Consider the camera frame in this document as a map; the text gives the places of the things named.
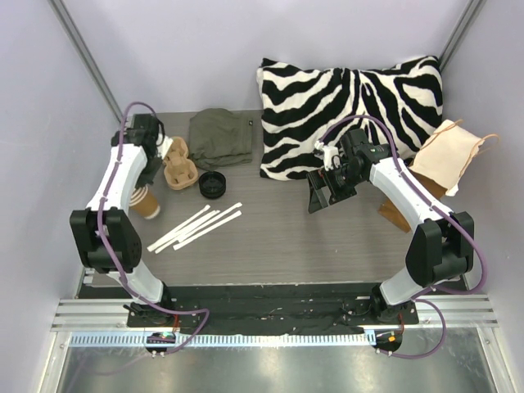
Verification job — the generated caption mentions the black plastic cup lid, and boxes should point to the black plastic cup lid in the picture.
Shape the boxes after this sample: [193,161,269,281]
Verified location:
[198,171,227,199]

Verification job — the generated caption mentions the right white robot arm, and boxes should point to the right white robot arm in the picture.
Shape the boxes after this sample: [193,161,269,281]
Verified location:
[307,129,474,323]

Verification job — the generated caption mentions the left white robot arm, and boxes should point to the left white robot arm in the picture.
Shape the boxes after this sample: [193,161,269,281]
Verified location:
[70,114,174,327]

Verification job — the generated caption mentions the brown cardboard cup carrier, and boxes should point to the brown cardboard cup carrier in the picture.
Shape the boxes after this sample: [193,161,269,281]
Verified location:
[163,137,199,191]

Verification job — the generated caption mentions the stacked brown paper cups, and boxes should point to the stacked brown paper cups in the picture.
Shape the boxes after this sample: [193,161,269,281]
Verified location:
[129,185,160,219]

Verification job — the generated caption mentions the brown paper bag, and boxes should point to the brown paper bag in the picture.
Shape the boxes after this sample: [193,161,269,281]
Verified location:
[370,158,452,233]

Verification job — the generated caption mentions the white paper straw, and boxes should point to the white paper straw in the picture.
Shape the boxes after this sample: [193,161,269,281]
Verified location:
[173,210,242,251]
[147,205,210,252]
[176,202,242,242]
[154,210,219,253]

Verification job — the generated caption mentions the olive green folded cloth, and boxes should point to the olive green folded cloth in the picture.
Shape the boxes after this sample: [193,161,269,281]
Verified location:
[188,108,253,170]

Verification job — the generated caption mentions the zebra print pillow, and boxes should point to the zebra print pillow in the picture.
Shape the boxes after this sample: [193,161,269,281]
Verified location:
[256,56,443,181]

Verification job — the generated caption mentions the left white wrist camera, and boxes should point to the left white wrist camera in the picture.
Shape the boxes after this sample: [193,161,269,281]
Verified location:
[158,136,173,160]

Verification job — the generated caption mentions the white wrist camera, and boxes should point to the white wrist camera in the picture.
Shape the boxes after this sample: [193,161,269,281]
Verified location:
[314,140,341,171]
[158,136,173,160]

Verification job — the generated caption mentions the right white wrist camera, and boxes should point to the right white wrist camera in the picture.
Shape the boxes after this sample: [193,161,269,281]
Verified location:
[314,140,341,171]

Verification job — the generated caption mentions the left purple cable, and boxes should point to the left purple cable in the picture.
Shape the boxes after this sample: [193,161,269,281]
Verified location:
[96,102,210,376]

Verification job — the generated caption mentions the cream cloth drawstring bag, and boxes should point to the cream cloth drawstring bag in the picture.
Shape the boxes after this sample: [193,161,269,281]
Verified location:
[409,120,499,199]

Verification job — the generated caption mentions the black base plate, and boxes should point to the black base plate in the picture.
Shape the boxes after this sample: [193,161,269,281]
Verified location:
[126,282,419,336]

